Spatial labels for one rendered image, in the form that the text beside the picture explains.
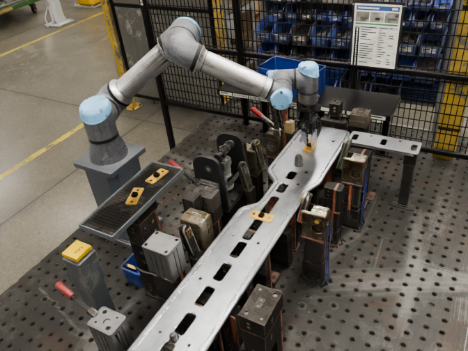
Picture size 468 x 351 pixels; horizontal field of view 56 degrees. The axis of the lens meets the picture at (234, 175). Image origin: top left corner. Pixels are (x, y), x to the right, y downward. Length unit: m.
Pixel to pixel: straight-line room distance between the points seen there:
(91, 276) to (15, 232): 2.18
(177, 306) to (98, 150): 0.73
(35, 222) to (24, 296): 1.61
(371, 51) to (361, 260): 0.98
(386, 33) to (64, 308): 1.77
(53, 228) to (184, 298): 2.19
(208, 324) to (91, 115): 0.87
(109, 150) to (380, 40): 1.29
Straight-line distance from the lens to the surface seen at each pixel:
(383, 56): 2.22
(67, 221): 3.43
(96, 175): 1.81
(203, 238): 1.46
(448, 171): 2.36
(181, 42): 1.53
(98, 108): 1.70
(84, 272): 1.35
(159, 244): 1.34
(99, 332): 1.27
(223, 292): 1.32
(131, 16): 4.28
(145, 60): 1.71
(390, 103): 2.19
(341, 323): 1.64
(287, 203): 1.59
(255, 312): 1.24
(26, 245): 3.37
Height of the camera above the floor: 2.02
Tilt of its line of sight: 36 degrees down
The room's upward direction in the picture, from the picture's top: 6 degrees counter-clockwise
